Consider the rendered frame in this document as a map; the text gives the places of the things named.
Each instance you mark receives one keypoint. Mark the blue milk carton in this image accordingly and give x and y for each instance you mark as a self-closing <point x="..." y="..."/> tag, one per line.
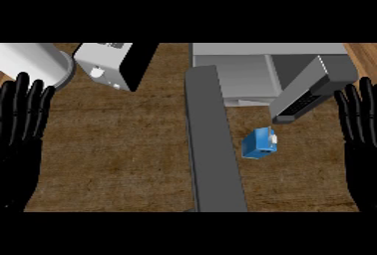
<point x="259" y="144"/>

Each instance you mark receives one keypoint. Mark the grey microwave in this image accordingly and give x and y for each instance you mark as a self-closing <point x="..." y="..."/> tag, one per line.
<point x="280" y="76"/>

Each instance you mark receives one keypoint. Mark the white round pot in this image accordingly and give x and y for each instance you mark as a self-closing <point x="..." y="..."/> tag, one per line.
<point x="34" y="63"/>

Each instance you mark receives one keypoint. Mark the dark grey microwave door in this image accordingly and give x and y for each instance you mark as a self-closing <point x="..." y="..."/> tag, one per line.
<point x="213" y="139"/>

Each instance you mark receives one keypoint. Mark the white toaster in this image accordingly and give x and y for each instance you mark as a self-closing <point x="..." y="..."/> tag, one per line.
<point x="114" y="64"/>

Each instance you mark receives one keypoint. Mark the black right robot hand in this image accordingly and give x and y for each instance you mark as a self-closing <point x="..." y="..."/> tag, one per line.
<point x="361" y="156"/>

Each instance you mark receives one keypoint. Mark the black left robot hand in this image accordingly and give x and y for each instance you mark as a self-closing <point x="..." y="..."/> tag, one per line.
<point x="20" y="139"/>

